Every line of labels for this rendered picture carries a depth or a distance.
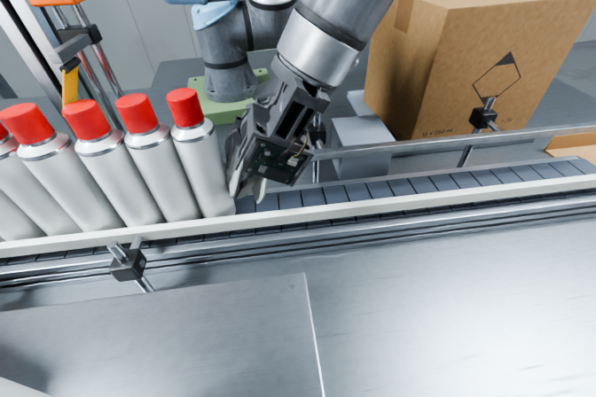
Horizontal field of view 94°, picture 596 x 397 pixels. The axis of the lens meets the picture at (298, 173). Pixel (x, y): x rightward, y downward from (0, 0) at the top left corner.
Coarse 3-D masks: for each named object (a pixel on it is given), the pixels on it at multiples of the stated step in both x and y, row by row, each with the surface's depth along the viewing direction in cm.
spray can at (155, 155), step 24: (144, 96) 31; (144, 120) 31; (144, 144) 31; (168, 144) 33; (144, 168) 34; (168, 168) 34; (168, 192) 36; (192, 192) 40; (168, 216) 39; (192, 216) 41
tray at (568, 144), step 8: (560, 136) 60; (568, 136) 60; (576, 136) 60; (584, 136) 61; (592, 136) 61; (552, 144) 61; (560, 144) 61; (568, 144) 62; (576, 144) 62; (584, 144) 62; (592, 144) 63; (552, 152) 61; (560, 152) 61; (568, 152) 61; (576, 152) 61; (584, 152) 61; (592, 152) 61; (592, 160) 59
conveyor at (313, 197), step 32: (576, 160) 52; (288, 192) 48; (320, 192) 48; (352, 192) 47; (384, 192) 47; (416, 192) 47; (576, 192) 46; (288, 224) 43; (320, 224) 42; (32, 256) 40; (64, 256) 40
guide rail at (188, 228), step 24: (432, 192) 42; (456, 192) 42; (480, 192) 42; (504, 192) 42; (528, 192) 43; (240, 216) 40; (264, 216) 39; (288, 216) 40; (312, 216) 40; (336, 216) 41; (24, 240) 37; (48, 240) 37; (72, 240) 37; (96, 240) 38; (120, 240) 38; (144, 240) 39
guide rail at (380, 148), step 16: (528, 128) 46; (544, 128) 45; (560, 128) 45; (576, 128) 46; (592, 128) 46; (368, 144) 44; (384, 144) 43; (400, 144) 43; (416, 144) 44; (432, 144) 44; (448, 144) 44; (464, 144) 45; (224, 160) 42
